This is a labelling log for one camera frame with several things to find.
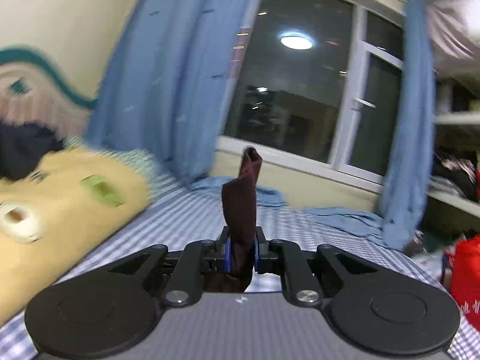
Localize blue left curtain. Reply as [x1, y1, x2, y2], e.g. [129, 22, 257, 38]
[85, 0, 249, 185]

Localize white wall shelf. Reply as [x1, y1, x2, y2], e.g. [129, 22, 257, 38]
[429, 79, 479, 216]

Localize blue right curtain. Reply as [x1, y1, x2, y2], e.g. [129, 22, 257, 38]
[379, 0, 435, 250]

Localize maroon t-shirt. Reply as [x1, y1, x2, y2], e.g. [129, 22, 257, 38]
[202, 147, 262, 293]

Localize clothes on shelf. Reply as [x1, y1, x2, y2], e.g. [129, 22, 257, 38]
[432, 147, 479, 203]

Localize yellow avocado print quilt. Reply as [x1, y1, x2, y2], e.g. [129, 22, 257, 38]
[1, 137, 158, 323]

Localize blue curtain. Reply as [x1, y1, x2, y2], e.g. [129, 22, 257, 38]
[85, 0, 249, 185]
[379, 0, 435, 250]

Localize white framed window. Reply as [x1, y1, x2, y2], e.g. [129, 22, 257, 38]
[217, 0, 404, 193]

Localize blue checkered bed sheet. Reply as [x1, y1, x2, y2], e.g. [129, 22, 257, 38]
[1, 175, 479, 359]

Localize teal trimmed headboard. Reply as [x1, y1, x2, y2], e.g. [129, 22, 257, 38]
[1, 48, 96, 139]

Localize dark navy clothes pile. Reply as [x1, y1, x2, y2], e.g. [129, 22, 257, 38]
[0, 123, 64, 181]

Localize red fabric bag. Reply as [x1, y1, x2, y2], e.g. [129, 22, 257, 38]
[443, 235, 480, 331]

